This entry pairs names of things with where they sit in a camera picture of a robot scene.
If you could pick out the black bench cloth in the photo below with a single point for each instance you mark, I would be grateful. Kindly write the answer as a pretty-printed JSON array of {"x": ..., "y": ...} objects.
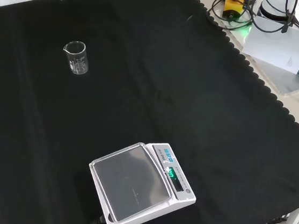
[{"x": 194, "y": 95}]

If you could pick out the clear tape piece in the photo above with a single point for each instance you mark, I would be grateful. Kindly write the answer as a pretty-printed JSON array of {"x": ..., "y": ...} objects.
[{"x": 189, "y": 17}]

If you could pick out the white electronic balance, steel pan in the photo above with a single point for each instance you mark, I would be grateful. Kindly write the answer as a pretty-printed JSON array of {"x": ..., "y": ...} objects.
[{"x": 133, "y": 180}]

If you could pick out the white bench leg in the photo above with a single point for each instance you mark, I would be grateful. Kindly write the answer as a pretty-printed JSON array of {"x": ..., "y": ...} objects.
[{"x": 294, "y": 218}]

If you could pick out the yellow stop button box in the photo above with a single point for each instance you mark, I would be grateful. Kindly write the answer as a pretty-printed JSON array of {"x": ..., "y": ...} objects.
[{"x": 233, "y": 8}]

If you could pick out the white paper sheet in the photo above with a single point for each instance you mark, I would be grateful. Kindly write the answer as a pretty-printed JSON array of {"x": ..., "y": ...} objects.
[{"x": 279, "y": 43}]

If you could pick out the small clear glass beaker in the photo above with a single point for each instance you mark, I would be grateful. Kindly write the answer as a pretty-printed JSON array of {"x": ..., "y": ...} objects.
[{"x": 77, "y": 61}]

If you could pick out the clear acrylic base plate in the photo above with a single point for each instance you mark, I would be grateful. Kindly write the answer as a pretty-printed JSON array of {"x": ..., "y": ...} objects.
[{"x": 288, "y": 82}]

